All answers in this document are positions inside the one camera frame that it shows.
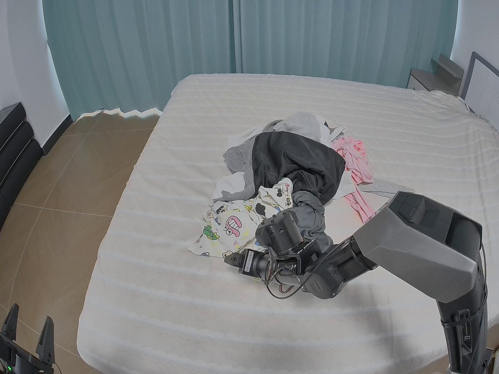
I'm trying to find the grey bedside table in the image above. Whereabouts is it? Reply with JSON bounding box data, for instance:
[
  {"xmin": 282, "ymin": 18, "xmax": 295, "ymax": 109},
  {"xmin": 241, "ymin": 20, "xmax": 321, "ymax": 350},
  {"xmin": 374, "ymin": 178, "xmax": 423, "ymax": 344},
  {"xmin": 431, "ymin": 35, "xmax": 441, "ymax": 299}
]
[{"xmin": 408, "ymin": 53, "xmax": 464, "ymax": 96}]

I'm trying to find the pile of clothes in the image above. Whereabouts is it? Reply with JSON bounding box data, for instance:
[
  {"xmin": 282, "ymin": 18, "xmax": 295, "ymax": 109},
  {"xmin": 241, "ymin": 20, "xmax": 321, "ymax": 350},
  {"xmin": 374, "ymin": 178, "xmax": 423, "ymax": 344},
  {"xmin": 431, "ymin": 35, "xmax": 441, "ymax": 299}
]
[{"xmin": 212, "ymin": 111, "xmax": 416, "ymax": 209}]

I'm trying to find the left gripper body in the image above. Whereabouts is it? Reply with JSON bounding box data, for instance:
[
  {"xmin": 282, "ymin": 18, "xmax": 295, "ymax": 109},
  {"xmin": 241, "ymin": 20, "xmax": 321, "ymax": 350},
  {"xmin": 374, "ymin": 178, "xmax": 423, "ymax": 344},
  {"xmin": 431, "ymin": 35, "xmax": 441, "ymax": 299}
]
[{"xmin": 0, "ymin": 333, "xmax": 57, "ymax": 374}]

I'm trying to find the black garment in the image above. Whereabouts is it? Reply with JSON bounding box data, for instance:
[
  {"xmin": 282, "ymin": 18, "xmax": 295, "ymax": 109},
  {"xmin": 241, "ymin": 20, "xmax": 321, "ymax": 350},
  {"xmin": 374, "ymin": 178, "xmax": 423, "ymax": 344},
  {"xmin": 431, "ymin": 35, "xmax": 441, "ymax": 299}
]
[{"xmin": 251, "ymin": 131, "xmax": 347, "ymax": 205}]

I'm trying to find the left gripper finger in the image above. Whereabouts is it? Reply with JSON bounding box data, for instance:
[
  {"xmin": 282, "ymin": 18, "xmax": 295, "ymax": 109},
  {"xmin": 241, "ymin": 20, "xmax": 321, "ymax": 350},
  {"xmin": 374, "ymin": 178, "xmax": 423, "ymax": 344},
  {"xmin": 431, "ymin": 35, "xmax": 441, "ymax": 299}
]
[
  {"xmin": 1, "ymin": 303, "xmax": 19, "ymax": 343},
  {"xmin": 36, "ymin": 316, "xmax": 55, "ymax": 365}
]

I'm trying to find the black low cabinet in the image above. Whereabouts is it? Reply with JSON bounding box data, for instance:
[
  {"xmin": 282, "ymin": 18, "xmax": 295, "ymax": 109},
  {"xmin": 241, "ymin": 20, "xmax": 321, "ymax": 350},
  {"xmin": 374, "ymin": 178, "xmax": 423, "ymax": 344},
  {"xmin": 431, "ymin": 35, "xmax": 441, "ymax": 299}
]
[{"xmin": 0, "ymin": 102, "xmax": 43, "ymax": 225}]

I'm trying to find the dark grey garment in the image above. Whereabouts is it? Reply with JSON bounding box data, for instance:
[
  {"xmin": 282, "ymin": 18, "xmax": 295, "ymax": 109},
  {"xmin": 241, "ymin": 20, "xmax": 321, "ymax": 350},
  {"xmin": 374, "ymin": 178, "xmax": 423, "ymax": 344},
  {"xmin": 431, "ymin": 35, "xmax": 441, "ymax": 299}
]
[{"xmin": 290, "ymin": 187, "xmax": 334, "ymax": 248}]

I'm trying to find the bed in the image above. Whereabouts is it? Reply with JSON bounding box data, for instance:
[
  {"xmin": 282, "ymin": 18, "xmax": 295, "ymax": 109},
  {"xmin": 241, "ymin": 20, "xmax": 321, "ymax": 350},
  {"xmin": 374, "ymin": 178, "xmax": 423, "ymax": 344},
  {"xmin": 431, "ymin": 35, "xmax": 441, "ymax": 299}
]
[{"xmin": 76, "ymin": 52, "xmax": 499, "ymax": 374}]

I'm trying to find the pink garment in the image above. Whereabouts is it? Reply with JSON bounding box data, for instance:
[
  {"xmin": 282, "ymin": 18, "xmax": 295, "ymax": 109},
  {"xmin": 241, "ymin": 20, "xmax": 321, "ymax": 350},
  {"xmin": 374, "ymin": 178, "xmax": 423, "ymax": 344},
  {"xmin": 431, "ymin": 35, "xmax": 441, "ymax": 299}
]
[{"xmin": 331, "ymin": 137, "xmax": 376, "ymax": 224}]

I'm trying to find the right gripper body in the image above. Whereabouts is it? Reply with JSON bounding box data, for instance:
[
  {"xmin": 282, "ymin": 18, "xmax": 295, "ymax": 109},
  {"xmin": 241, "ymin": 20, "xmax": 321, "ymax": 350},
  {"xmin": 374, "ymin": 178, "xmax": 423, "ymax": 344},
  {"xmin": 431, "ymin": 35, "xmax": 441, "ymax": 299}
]
[{"xmin": 238, "ymin": 249, "xmax": 275, "ymax": 283}]

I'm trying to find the white printed pyjama top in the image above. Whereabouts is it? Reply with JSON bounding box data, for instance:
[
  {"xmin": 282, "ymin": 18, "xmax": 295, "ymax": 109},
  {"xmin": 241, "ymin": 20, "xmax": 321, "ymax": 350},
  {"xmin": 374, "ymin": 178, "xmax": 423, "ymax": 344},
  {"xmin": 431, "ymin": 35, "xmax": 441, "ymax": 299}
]
[{"xmin": 188, "ymin": 177, "xmax": 296, "ymax": 258}]

